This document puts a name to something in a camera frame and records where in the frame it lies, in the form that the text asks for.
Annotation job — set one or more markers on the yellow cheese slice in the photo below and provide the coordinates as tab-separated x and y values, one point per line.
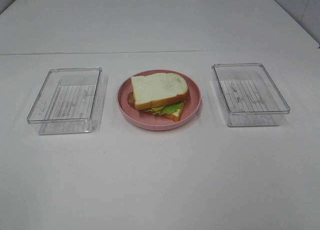
161	110

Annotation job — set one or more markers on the green lettuce leaf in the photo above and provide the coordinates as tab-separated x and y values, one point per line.
174	109

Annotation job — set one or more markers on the bread slice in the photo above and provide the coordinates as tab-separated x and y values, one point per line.
158	89
171	117

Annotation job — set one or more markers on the pink bacon strip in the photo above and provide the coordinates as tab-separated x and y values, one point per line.
131	99

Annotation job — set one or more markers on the pink round plate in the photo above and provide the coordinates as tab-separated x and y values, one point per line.
153	122

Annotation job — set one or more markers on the clear plastic tray right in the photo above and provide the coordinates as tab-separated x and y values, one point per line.
248	96

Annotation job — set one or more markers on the clear plastic tray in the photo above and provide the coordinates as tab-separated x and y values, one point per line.
248	96
70	101

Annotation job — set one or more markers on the clear plastic tray left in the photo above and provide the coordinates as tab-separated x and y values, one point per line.
70	101

